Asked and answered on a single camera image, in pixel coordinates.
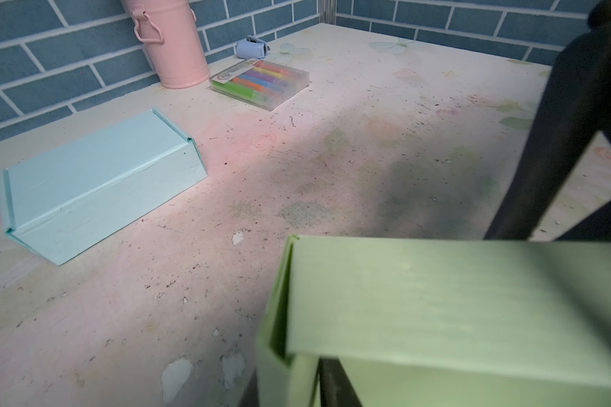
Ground pack of coloured markers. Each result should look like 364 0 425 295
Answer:
210 59 310 111

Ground light blue paper box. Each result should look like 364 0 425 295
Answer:
0 109 207 266

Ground light green paper box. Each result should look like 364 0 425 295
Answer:
256 236 611 406

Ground pink pencil cup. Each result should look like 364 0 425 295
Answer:
124 0 210 89

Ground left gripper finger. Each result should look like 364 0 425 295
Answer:
319 359 363 407

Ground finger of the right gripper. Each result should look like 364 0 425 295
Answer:
485 1 611 242

